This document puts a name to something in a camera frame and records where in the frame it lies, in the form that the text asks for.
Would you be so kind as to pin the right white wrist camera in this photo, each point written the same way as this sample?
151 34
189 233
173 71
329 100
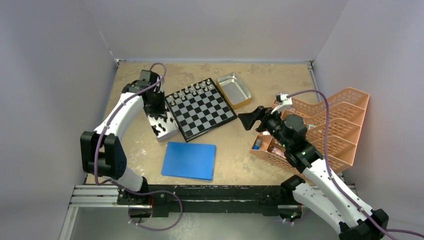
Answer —
283 101

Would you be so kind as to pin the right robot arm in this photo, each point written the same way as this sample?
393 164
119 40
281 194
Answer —
340 207

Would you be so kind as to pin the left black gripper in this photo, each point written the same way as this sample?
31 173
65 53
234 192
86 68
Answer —
161 110

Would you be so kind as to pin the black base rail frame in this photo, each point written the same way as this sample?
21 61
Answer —
163 199

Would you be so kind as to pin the blue folder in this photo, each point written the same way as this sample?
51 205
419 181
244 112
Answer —
189 160

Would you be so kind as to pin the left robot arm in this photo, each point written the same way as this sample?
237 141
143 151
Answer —
102 154

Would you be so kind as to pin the white chess piece row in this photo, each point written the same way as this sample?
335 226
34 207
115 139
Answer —
200 91

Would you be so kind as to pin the gold rectangular metal tin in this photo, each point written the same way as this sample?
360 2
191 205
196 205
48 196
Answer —
234 90

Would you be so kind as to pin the blue capped small bottle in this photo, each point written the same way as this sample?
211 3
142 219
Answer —
257 144

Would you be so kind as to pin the pile of black chess pieces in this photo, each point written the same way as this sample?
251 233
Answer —
161 124

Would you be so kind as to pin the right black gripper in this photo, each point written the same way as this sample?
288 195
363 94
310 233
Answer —
249 120

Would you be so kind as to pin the black and silver chessboard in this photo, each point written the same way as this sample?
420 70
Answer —
210 114

